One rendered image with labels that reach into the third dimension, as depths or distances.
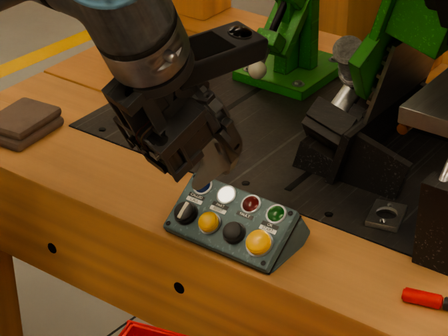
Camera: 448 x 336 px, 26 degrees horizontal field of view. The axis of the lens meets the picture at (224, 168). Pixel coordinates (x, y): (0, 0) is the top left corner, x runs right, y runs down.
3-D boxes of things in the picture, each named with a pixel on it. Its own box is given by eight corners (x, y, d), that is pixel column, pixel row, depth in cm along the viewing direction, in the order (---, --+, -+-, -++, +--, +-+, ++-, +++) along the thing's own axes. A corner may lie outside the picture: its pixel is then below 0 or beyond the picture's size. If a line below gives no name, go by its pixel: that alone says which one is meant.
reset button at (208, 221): (213, 235, 112) (209, 231, 111) (197, 229, 114) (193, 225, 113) (223, 218, 113) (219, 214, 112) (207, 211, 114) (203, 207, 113)
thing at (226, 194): (229, 206, 114) (229, 196, 113) (214, 200, 115) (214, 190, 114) (239, 199, 115) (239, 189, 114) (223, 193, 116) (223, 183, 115)
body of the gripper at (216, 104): (131, 149, 97) (85, 78, 87) (189, 91, 99) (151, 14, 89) (181, 188, 93) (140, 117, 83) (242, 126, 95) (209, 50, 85)
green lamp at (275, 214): (279, 226, 110) (280, 215, 109) (263, 219, 111) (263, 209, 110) (288, 219, 111) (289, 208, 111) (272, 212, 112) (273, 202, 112)
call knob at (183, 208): (189, 227, 114) (185, 222, 113) (172, 219, 115) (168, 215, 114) (200, 208, 115) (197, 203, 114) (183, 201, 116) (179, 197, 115)
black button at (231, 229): (238, 246, 111) (235, 242, 110) (221, 239, 112) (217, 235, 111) (248, 228, 111) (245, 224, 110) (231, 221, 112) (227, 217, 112)
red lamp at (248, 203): (254, 216, 112) (254, 205, 111) (238, 210, 113) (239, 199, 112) (263, 209, 113) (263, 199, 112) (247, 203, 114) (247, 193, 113)
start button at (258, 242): (264, 259, 109) (261, 255, 108) (243, 250, 110) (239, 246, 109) (276, 237, 109) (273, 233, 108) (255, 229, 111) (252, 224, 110)
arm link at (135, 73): (138, -19, 86) (201, 19, 81) (154, 15, 89) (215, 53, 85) (77, 38, 84) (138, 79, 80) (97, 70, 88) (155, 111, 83)
